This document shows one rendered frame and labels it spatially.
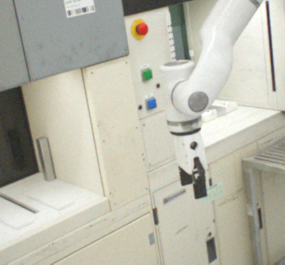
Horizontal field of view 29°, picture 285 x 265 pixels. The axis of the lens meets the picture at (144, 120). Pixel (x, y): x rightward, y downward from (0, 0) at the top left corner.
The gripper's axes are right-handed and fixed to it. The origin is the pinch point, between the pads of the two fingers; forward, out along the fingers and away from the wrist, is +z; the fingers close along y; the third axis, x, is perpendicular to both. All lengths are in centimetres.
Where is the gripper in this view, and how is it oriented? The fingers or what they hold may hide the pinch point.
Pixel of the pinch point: (193, 187)
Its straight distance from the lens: 137.6
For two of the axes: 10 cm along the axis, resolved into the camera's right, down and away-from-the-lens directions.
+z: 1.5, 9.5, 2.8
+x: -9.5, 2.2, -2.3
